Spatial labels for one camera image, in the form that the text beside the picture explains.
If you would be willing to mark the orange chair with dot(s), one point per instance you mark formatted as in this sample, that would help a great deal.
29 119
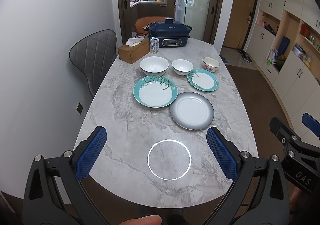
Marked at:
142 23

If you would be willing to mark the dark blue electric cooker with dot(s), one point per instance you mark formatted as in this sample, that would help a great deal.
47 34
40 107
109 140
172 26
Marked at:
170 33

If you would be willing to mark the small red floral bowl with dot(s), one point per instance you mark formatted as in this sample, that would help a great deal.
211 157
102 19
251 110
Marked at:
210 64

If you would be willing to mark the person's left hand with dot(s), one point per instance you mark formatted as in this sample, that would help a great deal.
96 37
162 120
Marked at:
146 220

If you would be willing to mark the grey rimmed white plate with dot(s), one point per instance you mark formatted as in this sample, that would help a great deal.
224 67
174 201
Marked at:
192 111

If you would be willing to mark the large teal floral plate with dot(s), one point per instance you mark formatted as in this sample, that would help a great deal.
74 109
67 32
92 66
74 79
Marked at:
155 91

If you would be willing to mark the small teal floral plate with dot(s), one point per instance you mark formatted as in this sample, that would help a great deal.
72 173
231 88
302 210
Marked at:
203 80

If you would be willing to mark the white wall cabinets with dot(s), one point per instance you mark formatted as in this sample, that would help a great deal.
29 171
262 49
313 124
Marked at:
285 47

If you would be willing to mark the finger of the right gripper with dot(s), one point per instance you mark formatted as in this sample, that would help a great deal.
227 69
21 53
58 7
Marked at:
311 123
283 133

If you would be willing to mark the large white bowl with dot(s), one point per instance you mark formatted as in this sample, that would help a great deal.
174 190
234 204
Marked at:
154 65

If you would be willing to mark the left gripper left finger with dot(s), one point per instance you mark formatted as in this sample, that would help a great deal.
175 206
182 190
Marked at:
43 204

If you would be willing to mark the small milk carton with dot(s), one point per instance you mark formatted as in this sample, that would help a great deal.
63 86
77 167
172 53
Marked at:
154 45

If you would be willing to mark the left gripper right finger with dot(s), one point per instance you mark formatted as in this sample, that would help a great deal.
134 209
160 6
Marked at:
270 201

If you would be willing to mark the medium white bowl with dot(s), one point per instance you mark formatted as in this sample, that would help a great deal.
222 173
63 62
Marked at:
182 67

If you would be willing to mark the wooden tissue box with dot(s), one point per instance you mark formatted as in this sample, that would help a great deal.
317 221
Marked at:
134 49

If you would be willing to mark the person's right hand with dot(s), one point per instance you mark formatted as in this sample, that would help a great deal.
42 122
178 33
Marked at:
296 201

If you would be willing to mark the grey quilted chair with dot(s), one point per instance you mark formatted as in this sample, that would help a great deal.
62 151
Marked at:
94 56

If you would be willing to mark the brown entrance door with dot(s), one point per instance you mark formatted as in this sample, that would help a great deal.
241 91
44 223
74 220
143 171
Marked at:
240 23

